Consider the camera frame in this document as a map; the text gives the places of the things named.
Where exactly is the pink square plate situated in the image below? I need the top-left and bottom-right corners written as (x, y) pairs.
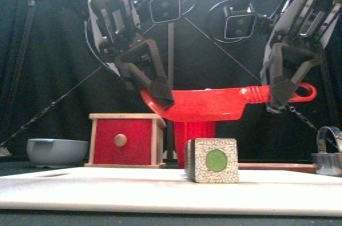
top-left (237, 162), bottom-right (319, 174)

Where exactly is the red plastic cup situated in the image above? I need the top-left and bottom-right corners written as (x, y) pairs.
top-left (173, 121), bottom-right (218, 170)

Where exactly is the light grey bowl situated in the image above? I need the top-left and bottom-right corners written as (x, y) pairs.
top-left (26, 137), bottom-right (90, 168)

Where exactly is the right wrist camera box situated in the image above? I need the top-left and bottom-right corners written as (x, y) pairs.
top-left (221, 0), bottom-right (260, 42)

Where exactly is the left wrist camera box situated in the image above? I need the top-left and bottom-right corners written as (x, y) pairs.
top-left (149, 0), bottom-right (184, 24)

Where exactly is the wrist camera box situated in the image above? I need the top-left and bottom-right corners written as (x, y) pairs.
top-left (149, 0), bottom-right (184, 24)
top-left (221, 0), bottom-right (260, 42)

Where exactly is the diagonal frame brace cord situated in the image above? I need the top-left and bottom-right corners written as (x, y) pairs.
top-left (132, 0), bottom-right (324, 133)
top-left (0, 0), bottom-right (226, 147)

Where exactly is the wooden box with red drawer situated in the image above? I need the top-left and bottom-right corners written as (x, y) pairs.
top-left (85, 112), bottom-right (168, 169)

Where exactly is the red toy pan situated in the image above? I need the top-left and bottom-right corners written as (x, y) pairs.
top-left (140, 82), bottom-right (320, 123)

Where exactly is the vertical black frame pole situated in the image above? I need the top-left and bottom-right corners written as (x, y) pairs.
top-left (166, 0), bottom-right (177, 162)

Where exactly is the toy sushi roll block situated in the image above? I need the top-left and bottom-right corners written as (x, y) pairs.
top-left (185, 137), bottom-right (241, 184)

